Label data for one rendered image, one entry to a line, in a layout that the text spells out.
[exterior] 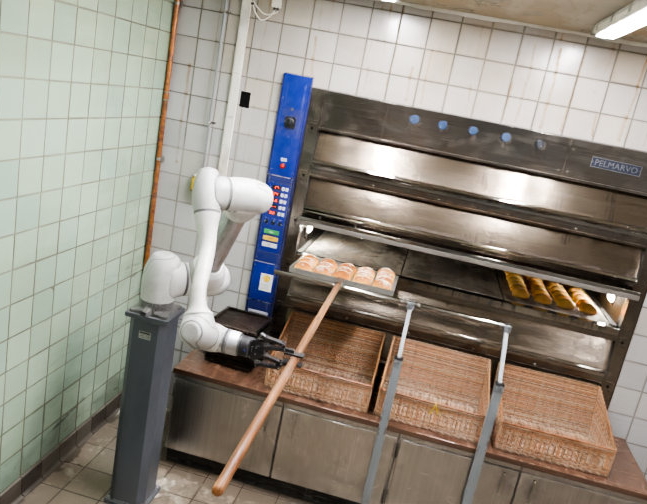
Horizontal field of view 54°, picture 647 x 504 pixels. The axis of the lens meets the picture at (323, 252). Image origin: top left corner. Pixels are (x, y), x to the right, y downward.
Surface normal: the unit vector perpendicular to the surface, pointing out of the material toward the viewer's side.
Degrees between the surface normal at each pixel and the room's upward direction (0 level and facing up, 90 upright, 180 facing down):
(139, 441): 90
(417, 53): 90
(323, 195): 70
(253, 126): 90
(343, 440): 90
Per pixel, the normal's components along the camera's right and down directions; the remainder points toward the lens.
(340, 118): -0.19, 0.21
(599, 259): -0.12, -0.12
